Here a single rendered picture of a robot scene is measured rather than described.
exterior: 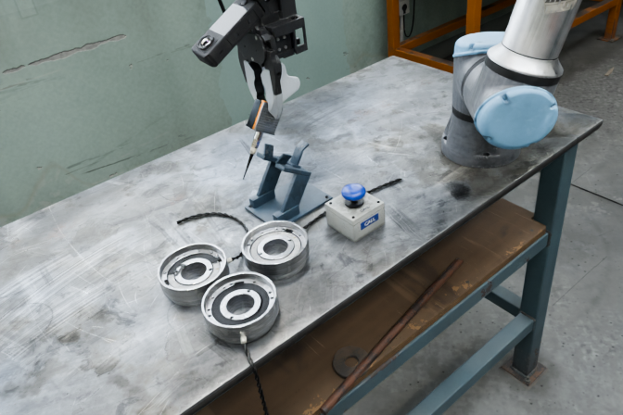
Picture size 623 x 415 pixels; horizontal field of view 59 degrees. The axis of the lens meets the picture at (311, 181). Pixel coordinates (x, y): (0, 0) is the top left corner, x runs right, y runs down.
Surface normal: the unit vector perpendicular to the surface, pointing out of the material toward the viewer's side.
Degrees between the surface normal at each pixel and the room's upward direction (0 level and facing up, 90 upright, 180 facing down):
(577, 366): 0
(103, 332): 0
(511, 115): 97
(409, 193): 0
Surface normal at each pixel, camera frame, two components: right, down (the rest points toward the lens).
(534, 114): -0.03, 0.66
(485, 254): -0.11, -0.83
